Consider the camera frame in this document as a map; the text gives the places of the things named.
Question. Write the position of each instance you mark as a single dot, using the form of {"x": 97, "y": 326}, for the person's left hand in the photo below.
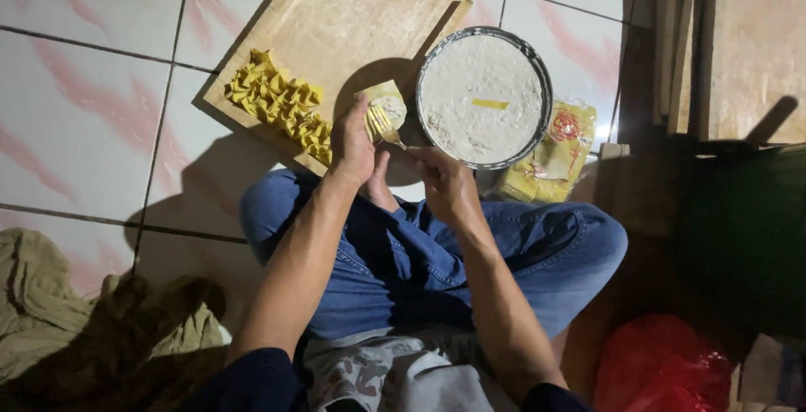
{"x": 352, "y": 147}

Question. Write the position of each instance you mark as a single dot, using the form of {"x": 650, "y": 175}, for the person's right hand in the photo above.
{"x": 448, "y": 185}

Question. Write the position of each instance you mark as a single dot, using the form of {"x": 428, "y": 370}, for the person's right fingers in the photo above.
{"x": 425, "y": 159}

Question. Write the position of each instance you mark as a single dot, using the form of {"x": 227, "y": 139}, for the metal fork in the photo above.
{"x": 385, "y": 130}

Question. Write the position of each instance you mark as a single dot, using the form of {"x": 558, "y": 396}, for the yellow dumpling wrapper with filling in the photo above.
{"x": 385, "y": 107}

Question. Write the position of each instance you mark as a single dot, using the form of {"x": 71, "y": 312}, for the person's bare foot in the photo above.
{"x": 379, "y": 185}

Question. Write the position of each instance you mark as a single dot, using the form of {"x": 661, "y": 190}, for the round metal bowl of filling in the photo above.
{"x": 483, "y": 98}

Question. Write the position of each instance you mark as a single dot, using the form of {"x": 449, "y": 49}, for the yellow wrapper strip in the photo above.
{"x": 490, "y": 104}

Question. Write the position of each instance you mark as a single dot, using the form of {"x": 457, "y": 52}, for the person's blue jeans legs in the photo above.
{"x": 428, "y": 261}

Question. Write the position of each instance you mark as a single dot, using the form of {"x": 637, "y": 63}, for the plastic pack of yellow wrappers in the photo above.
{"x": 554, "y": 157}

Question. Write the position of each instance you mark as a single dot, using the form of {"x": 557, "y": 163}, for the wooden cutting board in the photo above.
{"x": 343, "y": 40}

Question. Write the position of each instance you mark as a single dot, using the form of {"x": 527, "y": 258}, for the row of folded yellow dumplings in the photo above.
{"x": 280, "y": 102}

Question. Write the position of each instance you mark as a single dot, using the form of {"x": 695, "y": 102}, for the patterned grey shirt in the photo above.
{"x": 409, "y": 371}

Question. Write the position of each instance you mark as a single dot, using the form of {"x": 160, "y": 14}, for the wooden planks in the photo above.
{"x": 674, "y": 40}

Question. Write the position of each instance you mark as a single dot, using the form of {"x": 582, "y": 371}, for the red plastic bag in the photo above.
{"x": 661, "y": 365}

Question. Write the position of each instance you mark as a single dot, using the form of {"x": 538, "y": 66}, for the dark green container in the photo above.
{"x": 746, "y": 235}

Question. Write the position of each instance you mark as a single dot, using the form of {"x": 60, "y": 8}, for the wooden panel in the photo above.
{"x": 755, "y": 46}

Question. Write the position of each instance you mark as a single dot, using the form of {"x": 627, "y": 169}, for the beige crumpled cloth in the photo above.
{"x": 82, "y": 324}

